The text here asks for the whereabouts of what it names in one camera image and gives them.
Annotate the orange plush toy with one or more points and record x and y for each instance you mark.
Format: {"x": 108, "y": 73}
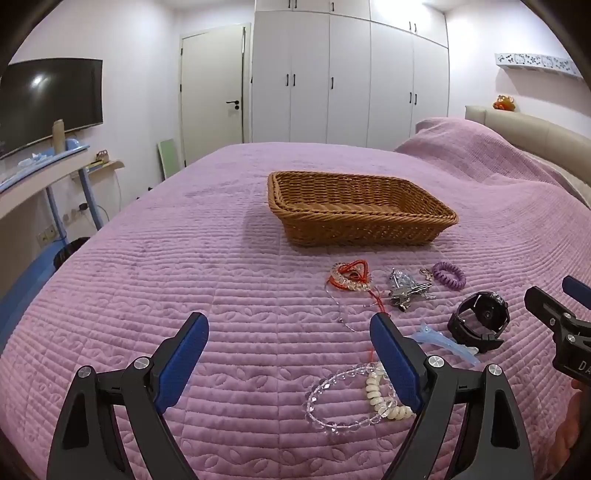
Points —
{"x": 504, "y": 103}

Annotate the beige bed headboard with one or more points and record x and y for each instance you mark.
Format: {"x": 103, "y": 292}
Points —
{"x": 531, "y": 129}

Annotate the brown wicker basket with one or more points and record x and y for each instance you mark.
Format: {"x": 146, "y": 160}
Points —
{"x": 323, "y": 226}

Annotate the green board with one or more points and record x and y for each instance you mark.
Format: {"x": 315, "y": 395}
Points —
{"x": 167, "y": 159}

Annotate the light blue hair clip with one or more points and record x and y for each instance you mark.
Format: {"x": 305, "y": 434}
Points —
{"x": 441, "y": 341}

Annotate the blue floor mat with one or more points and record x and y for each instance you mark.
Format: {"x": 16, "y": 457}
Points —
{"x": 23, "y": 295}

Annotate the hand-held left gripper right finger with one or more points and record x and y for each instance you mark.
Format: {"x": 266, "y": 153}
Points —
{"x": 392, "y": 360}

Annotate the white wardrobe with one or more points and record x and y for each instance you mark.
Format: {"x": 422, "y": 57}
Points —
{"x": 351, "y": 78}

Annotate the wooden shelf board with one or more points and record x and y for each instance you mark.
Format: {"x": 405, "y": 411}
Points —
{"x": 108, "y": 165}

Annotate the white blue desk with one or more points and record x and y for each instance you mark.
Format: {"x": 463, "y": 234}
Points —
{"x": 27, "y": 184}

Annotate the small wooden ornament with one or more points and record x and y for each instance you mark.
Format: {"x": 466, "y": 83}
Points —
{"x": 102, "y": 156}

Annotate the black television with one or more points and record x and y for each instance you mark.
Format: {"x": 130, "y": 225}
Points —
{"x": 51, "y": 101}

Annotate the white door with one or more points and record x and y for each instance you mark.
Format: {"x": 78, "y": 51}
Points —
{"x": 212, "y": 97}

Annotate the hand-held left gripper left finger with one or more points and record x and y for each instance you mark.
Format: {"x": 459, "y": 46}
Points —
{"x": 184, "y": 355}

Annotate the beige bottle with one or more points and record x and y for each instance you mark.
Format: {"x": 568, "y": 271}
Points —
{"x": 58, "y": 136}

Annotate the white patterned wall shelf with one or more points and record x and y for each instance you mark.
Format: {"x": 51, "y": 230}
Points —
{"x": 538, "y": 64}

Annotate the black wrist watch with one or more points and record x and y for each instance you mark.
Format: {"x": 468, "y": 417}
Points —
{"x": 480, "y": 323}

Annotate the purple quilted blanket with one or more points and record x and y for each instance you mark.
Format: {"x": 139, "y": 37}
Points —
{"x": 231, "y": 277}

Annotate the person's right hand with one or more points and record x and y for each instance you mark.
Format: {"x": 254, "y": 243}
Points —
{"x": 577, "y": 420}

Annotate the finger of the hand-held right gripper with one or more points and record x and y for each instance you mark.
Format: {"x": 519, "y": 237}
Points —
{"x": 578, "y": 290}
{"x": 549, "y": 311}

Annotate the black trash bin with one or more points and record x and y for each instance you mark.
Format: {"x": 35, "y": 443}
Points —
{"x": 69, "y": 251}

